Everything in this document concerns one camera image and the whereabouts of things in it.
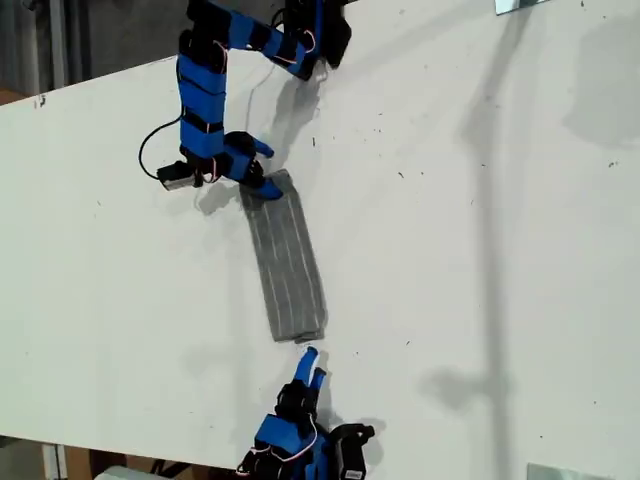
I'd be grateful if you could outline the grey striped square towel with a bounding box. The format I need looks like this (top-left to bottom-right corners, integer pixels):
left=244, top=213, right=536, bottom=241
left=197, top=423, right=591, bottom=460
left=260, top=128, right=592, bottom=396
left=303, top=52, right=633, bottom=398
left=238, top=168, right=329, bottom=345

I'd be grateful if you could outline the brown cardboard box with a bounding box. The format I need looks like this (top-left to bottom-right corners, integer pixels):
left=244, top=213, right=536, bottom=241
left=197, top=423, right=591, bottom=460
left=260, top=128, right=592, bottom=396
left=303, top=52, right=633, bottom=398
left=64, top=444, right=197, bottom=480

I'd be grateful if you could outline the white table leg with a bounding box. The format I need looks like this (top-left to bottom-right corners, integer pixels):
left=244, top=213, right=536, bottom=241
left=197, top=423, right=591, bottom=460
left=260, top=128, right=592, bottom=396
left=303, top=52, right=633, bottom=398
left=41, top=442, right=69, bottom=480

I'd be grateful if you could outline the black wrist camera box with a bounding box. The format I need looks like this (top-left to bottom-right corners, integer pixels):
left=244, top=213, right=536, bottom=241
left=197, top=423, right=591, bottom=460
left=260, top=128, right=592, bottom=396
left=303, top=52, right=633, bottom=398
left=156, top=160, right=197, bottom=194
left=329, top=422, right=377, bottom=480

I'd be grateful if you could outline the black camera cable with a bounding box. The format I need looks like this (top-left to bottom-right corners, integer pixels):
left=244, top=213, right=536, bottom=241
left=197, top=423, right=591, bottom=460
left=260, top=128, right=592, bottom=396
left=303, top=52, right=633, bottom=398
left=138, top=116, right=184, bottom=179

